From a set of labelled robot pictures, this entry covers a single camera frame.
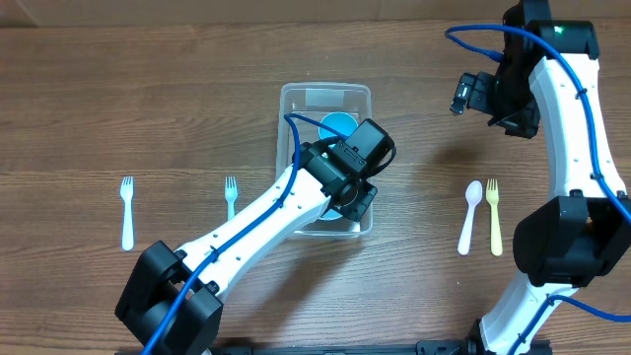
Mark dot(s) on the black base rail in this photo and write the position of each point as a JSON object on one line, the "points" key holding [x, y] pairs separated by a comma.
{"points": [[422, 347]]}

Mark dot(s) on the light blue bowl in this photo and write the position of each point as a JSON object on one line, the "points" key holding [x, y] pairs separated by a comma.
{"points": [[330, 215]]}

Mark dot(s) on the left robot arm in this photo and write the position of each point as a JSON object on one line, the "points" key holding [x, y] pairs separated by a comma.
{"points": [[173, 300]]}

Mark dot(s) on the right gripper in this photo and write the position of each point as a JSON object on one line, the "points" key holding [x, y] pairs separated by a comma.
{"points": [[523, 122]]}

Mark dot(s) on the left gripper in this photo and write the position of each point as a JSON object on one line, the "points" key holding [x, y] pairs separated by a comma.
{"points": [[358, 201]]}

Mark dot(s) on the clear plastic container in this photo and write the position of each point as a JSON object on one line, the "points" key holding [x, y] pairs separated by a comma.
{"points": [[315, 100]]}

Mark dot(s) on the white plastic fork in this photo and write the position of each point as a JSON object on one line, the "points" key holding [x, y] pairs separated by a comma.
{"points": [[126, 193]]}

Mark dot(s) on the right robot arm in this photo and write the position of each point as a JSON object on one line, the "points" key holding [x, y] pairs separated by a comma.
{"points": [[547, 81]]}

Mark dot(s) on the yellow plastic fork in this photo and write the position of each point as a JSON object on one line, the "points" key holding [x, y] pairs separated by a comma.
{"points": [[492, 197]]}

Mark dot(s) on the pink plastic spoon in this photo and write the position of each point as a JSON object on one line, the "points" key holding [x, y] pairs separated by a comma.
{"points": [[473, 196]]}

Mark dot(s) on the blue cup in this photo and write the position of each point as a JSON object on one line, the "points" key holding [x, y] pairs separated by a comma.
{"points": [[342, 122]]}

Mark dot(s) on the light blue plastic fork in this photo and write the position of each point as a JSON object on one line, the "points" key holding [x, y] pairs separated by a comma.
{"points": [[231, 195]]}

